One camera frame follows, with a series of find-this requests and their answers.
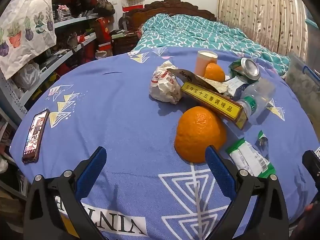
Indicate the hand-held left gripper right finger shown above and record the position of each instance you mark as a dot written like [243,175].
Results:
[220,172]

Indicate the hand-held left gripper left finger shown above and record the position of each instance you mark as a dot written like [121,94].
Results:
[91,172]

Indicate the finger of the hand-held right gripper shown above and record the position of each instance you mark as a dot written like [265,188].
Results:
[311,163]

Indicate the green white snack wrapper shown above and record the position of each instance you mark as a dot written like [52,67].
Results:
[247,155]

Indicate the large orange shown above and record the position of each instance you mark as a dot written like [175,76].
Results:
[197,132]

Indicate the small green wrapper scrap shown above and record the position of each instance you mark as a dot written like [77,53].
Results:
[263,138]

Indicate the yellow brown seasoning box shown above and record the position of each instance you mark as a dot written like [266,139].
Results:
[210,100]

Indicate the clear plastic bottle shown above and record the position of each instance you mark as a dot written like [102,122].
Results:
[260,92]

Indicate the small orange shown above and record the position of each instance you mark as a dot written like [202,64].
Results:
[215,73]

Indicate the brown paper wrapper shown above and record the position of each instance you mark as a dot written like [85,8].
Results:
[190,76]

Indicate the white paper wrapper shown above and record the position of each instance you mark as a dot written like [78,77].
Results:
[165,85]

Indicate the crushed green drink can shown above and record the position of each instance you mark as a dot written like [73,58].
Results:
[250,67]

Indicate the pink paper cup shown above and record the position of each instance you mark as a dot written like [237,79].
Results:
[201,63]

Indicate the person's right hand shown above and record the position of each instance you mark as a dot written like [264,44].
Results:
[310,207]

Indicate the blue printed bedsheet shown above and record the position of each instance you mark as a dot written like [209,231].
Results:
[120,120]

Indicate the smartphone in dark case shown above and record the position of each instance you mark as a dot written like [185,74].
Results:
[35,137]

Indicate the white plastic bag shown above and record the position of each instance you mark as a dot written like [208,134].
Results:
[26,76]

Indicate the dark wooden nightstand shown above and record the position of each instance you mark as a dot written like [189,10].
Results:
[123,42]

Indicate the teal patterned quilt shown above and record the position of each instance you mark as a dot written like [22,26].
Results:
[200,35]

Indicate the red gift box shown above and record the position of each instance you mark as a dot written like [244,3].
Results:
[103,33]

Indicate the grey metal shelf rack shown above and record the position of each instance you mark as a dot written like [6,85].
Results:
[67,22]

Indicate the plant print white bag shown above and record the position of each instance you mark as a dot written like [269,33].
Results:
[25,30]

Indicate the leaf patterned curtain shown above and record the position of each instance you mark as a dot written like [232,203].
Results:
[260,12]

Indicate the brown handbag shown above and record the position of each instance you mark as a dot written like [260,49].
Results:
[105,6]

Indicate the carved wooden headboard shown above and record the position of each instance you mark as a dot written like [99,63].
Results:
[175,6]

